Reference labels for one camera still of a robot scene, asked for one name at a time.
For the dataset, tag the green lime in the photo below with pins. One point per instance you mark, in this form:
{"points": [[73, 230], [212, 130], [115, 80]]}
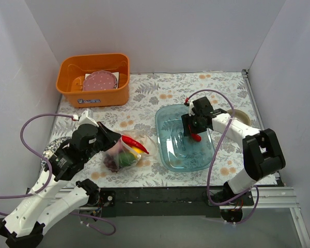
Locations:
{"points": [[126, 159]]}

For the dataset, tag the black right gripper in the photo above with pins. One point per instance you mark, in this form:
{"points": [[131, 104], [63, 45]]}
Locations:
{"points": [[192, 125]]}

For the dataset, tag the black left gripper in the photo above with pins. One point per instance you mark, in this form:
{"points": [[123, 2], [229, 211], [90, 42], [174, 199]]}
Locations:
{"points": [[109, 136]]}

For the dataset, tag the floral tablecloth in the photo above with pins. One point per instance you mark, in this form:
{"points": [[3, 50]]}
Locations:
{"points": [[149, 93]]}

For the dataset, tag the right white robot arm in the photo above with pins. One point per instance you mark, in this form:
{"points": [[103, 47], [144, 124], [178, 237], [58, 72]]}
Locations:
{"points": [[262, 153]]}

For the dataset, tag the red chili pepper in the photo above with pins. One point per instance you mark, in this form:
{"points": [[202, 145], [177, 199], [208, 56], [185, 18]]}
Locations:
{"points": [[196, 137], [131, 142]]}

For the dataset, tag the beige ceramic bowl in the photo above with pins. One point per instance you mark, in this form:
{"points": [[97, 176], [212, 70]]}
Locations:
{"points": [[240, 116]]}

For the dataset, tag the clear blue plastic tray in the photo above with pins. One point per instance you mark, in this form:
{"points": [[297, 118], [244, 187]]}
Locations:
{"points": [[181, 153]]}

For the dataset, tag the pink dotted plate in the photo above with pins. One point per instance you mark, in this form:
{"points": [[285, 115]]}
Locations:
{"points": [[100, 80]]}

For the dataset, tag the yellow lemon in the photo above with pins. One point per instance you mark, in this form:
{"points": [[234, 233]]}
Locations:
{"points": [[136, 150]]}

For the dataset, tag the clear zip top bag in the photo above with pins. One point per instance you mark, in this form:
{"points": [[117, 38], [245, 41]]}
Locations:
{"points": [[141, 137]]}

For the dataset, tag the orange plastic basket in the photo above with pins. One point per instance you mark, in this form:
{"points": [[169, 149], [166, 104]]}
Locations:
{"points": [[72, 75]]}

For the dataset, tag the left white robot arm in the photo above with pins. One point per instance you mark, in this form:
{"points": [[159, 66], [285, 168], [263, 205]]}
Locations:
{"points": [[27, 224]]}

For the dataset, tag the dark red grape bunch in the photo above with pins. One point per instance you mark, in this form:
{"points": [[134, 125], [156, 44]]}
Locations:
{"points": [[110, 164]]}

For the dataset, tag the blue patterned plate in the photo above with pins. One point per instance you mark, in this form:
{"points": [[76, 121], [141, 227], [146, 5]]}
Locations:
{"points": [[53, 146]]}

